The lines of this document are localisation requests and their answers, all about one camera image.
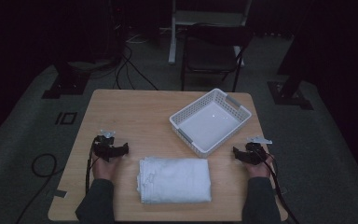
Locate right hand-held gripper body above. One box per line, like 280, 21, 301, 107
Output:
244, 134, 274, 166

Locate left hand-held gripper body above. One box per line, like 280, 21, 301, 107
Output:
91, 129, 121, 159

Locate person's left hand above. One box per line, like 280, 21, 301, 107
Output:
91, 154, 121, 182

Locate person's right hand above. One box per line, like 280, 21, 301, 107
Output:
245, 154, 275, 179

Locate white perforated plastic basket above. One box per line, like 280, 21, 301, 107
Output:
169, 88, 253, 159

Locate folded white towel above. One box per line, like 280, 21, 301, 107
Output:
136, 156, 213, 205

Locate black stand with base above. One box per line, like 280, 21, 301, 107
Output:
41, 59, 91, 100
267, 0, 315, 111

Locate black folding chair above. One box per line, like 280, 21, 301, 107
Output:
180, 22, 255, 93

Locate white metal stand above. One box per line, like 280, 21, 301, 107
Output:
167, 0, 254, 67

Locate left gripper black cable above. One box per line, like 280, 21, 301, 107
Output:
84, 139, 98, 194

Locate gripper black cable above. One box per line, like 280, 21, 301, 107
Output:
262, 151, 300, 224
84, 139, 98, 194

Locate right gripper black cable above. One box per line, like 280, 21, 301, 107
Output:
262, 151, 300, 224

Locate black floor cable loop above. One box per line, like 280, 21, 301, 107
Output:
14, 152, 65, 224

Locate black floor cables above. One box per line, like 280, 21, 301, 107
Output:
113, 43, 160, 91

